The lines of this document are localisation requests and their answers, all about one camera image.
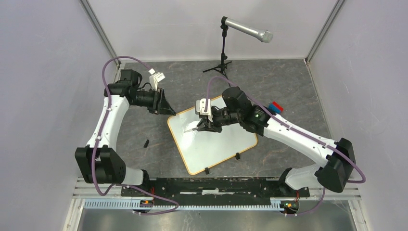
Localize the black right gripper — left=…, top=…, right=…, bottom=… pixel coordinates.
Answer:
left=197, top=108, right=242, bottom=133

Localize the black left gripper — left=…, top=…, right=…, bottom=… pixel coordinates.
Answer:
left=131, top=87, right=176, bottom=116

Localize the white black whiteboard marker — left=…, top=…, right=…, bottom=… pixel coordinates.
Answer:
left=184, top=128, right=198, bottom=133

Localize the yellow framed whiteboard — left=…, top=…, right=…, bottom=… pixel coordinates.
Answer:
left=167, top=107, right=258, bottom=176

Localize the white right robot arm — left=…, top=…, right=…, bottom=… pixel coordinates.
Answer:
left=195, top=87, right=356, bottom=196

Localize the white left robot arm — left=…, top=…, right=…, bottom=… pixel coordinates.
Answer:
left=75, top=69, right=176, bottom=196

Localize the black microphone tripod stand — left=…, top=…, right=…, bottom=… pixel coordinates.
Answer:
left=203, top=24, right=231, bottom=79

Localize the blue red toy brick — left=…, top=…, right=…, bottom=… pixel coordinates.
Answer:
left=268, top=101, right=284, bottom=114

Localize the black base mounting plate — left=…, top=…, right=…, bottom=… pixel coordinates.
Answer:
left=141, top=177, right=310, bottom=206

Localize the silver microphone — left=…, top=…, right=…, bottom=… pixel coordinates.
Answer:
left=221, top=16, right=273, bottom=43

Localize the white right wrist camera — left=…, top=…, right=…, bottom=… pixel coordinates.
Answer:
left=195, top=98, right=213, bottom=122

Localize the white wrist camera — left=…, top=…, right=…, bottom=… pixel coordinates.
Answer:
left=149, top=68, right=165, bottom=91
left=195, top=98, right=213, bottom=122

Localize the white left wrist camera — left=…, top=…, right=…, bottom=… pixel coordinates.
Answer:
left=149, top=68, right=165, bottom=91

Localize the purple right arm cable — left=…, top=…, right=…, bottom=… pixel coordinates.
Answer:
left=205, top=76, right=367, bottom=218

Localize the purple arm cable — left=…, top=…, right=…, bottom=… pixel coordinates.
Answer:
left=91, top=56, right=180, bottom=216
left=205, top=76, right=367, bottom=218

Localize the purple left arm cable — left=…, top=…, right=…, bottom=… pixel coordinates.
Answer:
left=91, top=56, right=180, bottom=216

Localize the white slotted cable duct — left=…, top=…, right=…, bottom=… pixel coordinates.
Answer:
left=83, top=199, right=284, bottom=211

